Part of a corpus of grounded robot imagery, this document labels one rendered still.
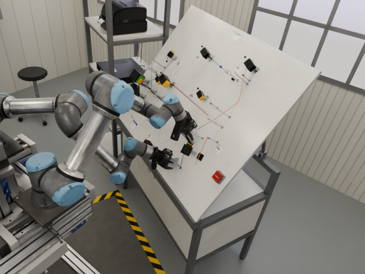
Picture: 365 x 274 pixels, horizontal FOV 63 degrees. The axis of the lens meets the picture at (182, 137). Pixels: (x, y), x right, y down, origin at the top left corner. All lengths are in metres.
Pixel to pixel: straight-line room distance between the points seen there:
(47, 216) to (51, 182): 0.22
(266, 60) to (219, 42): 0.40
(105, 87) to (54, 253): 0.72
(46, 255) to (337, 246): 2.46
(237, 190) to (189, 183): 0.40
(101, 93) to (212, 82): 0.91
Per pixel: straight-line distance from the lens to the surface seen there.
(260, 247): 2.84
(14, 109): 1.74
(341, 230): 3.31
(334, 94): 3.18
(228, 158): 1.68
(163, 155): 1.66
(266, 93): 1.69
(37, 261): 1.42
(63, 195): 1.22
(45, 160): 1.33
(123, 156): 1.66
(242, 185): 2.10
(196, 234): 1.86
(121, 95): 1.16
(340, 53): 3.05
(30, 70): 3.96
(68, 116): 1.48
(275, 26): 3.16
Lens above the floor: 2.25
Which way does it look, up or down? 37 degrees down
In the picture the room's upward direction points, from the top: 7 degrees clockwise
